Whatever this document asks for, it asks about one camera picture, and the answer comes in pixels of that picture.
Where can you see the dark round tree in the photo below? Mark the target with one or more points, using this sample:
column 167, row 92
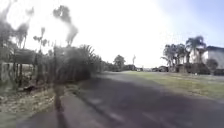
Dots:
column 119, row 62

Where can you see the row of dark bushes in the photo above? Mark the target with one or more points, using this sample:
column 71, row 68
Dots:
column 78, row 63

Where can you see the group of palm trees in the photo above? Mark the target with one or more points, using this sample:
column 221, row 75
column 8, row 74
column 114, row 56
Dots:
column 180, row 53

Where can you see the pole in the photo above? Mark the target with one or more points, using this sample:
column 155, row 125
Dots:
column 134, row 60

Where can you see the grey concrete strip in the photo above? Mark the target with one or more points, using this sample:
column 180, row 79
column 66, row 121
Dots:
column 78, row 115

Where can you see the grey asphalt road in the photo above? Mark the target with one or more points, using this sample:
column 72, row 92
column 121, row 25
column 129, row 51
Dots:
column 140, row 103

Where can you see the dirt and grass verge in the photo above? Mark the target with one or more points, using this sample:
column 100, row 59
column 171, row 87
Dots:
column 26, row 100

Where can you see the dark hedge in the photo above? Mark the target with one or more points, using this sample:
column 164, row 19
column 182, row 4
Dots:
column 196, row 68

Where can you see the white building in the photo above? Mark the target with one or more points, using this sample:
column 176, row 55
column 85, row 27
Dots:
column 215, row 55

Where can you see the green grass verge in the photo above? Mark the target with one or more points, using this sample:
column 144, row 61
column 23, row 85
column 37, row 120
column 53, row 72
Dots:
column 186, row 83

